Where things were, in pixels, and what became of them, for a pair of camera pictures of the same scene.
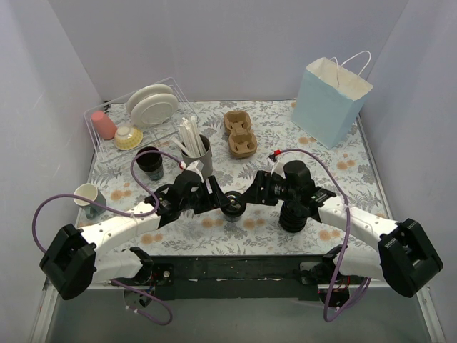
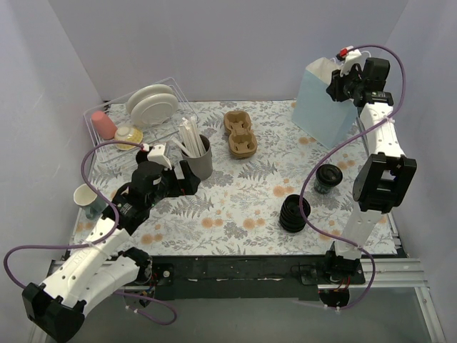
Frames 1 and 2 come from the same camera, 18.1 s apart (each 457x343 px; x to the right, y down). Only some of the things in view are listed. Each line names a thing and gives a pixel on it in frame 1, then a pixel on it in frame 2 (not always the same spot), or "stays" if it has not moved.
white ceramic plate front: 153,110 stays
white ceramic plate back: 145,91 stays
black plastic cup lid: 236,204 -> 329,174
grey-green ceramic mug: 90,191 stays
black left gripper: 208,193 -> 180,179
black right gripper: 260,186 -> 340,88
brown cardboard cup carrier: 242,141 stays
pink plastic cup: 105,126 stays
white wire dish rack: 138,119 stays
